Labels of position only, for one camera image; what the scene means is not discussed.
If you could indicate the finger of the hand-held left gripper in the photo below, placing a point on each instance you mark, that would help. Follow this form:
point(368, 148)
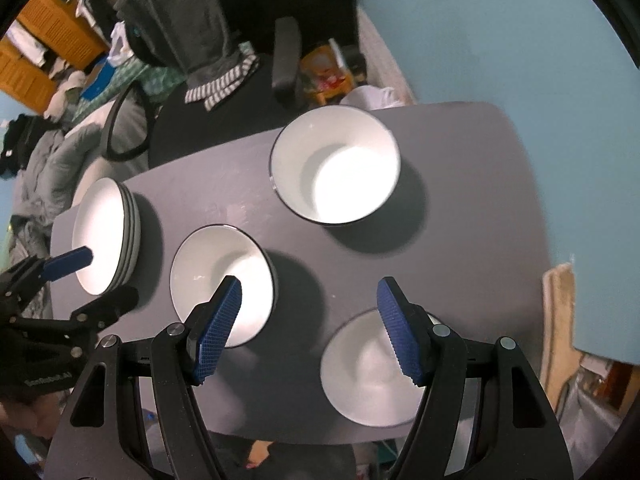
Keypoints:
point(107, 307)
point(70, 261)

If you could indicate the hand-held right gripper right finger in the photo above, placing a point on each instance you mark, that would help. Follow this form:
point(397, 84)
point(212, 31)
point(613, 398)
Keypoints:
point(400, 335)

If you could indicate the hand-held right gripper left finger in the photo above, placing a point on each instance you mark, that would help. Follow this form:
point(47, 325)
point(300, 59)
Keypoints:
point(220, 330)

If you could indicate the white plate with black rim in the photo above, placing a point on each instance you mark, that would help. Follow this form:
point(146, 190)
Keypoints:
point(138, 237)
point(131, 230)
point(100, 230)

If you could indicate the white ribbed bowl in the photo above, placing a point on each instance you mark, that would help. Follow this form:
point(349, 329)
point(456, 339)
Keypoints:
point(365, 380)
point(335, 170)
point(215, 270)

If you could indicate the person's left hand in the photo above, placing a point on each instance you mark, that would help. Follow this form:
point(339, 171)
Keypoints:
point(30, 417)

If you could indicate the grey bed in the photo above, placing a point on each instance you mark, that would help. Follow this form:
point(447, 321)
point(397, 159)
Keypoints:
point(87, 172)

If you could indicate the grey duvet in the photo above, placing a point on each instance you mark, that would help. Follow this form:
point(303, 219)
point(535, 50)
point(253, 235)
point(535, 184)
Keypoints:
point(55, 155)

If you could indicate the orange object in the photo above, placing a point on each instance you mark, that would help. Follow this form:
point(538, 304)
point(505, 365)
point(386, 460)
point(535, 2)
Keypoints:
point(260, 454)

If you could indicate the pile of black clothes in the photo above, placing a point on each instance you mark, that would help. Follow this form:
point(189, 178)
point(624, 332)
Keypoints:
point(20, 140)

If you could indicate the light wooden boards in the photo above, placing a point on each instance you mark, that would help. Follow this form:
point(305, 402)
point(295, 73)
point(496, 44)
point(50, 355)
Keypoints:
point(557, 320)

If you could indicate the pile of beige clothes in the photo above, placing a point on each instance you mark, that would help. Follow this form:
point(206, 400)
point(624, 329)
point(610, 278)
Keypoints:
point(65, 95)

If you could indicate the blue flat box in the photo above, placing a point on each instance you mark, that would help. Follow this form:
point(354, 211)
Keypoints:
point(100, 82)

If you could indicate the green checkered tablecloth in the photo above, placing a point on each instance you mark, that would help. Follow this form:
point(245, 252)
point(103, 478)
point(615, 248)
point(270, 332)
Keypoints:
point(155, 80)

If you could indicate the clear plastic bag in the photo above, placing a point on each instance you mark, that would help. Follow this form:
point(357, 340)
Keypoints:
point(590, 400)

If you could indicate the black office chair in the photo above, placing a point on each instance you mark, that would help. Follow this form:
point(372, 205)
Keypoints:
point(235, 120)

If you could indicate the white plastic bag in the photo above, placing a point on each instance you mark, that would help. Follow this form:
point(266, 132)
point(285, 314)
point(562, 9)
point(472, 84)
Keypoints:
point(119, 45)

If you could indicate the white hanging shirt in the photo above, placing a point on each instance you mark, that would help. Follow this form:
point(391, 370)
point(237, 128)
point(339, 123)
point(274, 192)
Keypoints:
point(25, 42)

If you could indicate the orange wooden wardrobe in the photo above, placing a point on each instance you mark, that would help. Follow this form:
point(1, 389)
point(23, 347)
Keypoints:
point(55, 25)

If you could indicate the crumpled white bag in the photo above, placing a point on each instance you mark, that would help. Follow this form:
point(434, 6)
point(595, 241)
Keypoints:
point(370, 97)

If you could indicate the grey hooded jacket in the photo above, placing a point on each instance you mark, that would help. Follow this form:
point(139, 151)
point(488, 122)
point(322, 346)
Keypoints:
point(185, 25)

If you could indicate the orange snack bag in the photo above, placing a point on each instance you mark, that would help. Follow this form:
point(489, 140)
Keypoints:
point(325, 77)

